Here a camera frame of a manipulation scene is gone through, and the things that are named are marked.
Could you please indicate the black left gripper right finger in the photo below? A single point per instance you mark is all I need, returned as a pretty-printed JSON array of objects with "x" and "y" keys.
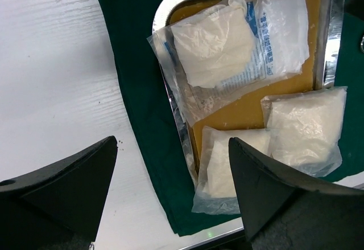
[{"x": 266, "y": 187}]

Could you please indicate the dark green surgical cloth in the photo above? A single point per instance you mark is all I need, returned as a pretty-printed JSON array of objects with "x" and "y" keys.
[{"x": 144, "y": 95}]

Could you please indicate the stainless steel instrument tray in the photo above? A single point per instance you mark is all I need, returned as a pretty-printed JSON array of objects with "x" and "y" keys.
[{"x": 326, "y": 49}]

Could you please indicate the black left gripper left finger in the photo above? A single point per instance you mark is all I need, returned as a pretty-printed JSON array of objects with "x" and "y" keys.
[{"x": 58, "y": 206}]

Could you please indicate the blue striped gauze packet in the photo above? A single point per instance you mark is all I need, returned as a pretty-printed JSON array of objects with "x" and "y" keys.
[{"x": 280, "y": 29}]

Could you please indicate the white gauze pad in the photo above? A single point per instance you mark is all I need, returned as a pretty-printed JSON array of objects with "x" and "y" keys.
[
  {"x": 198, "y": 53},
  {"x": 215, "y": 193},
  {"x": 307, "y": 128}
]

